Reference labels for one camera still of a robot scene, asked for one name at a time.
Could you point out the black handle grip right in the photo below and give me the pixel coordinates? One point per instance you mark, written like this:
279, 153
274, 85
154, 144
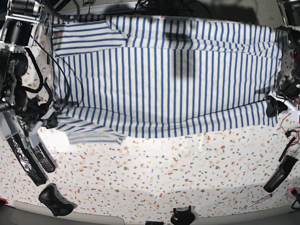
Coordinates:
280, 174

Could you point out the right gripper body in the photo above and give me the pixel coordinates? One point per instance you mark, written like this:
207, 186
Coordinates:
30, 122

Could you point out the clear screwdriver bit case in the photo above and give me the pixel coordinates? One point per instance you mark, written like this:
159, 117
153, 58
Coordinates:
8, 125

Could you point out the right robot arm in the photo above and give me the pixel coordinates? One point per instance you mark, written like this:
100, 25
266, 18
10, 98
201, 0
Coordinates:
23, 110

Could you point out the black tv remote control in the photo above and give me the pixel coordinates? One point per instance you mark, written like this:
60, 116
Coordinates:
43, 158

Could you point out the black shiny foil pouch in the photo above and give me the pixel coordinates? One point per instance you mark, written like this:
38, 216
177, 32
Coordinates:
26, 160

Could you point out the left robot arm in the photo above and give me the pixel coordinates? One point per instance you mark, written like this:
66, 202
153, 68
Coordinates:
288, 84

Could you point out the red handled screwdriver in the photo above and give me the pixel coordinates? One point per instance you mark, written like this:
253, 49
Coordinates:
259, 200

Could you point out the blue white striped t-shirt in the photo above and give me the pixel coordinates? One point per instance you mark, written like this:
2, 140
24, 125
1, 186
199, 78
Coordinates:
160, 77

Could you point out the black game controller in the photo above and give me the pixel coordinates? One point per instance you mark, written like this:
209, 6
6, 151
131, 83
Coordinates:
51, 201

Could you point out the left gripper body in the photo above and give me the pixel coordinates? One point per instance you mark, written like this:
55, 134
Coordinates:
279, 104

